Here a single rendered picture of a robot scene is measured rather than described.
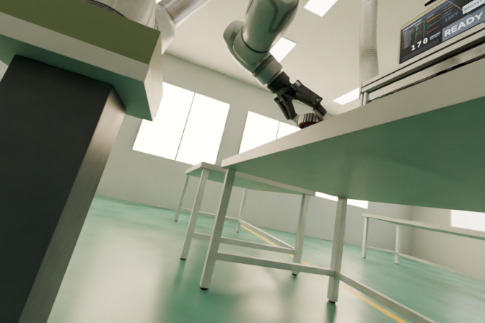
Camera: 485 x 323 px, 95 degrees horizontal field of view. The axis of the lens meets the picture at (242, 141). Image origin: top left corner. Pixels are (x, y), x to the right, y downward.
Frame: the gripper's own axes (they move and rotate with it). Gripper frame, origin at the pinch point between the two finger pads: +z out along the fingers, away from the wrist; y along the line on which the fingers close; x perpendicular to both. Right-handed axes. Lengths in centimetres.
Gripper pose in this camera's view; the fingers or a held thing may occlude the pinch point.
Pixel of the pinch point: (315, 123)
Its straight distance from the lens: 78.8
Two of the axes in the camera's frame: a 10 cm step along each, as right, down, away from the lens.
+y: -3.1, 1.7, 9.3
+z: 6.9, 7.2, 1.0
